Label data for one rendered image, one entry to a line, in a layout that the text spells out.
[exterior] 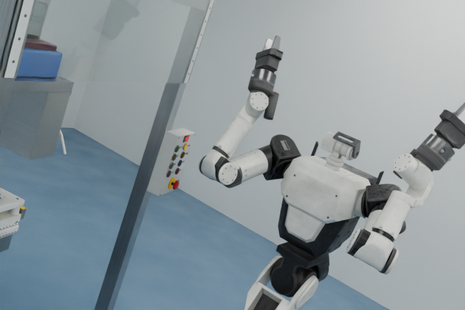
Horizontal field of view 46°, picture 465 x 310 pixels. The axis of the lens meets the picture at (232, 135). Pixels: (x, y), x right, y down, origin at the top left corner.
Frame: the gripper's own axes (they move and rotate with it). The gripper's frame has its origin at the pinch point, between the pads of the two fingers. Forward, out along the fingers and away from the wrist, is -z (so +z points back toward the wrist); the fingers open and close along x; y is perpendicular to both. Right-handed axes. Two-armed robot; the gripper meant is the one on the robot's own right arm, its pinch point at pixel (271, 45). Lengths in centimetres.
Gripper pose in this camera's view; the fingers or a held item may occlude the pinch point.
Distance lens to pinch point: 199.2
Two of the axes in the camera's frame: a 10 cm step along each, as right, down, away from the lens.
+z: -2.5, 9.4, -2.2
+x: 5.1, -0.6, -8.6
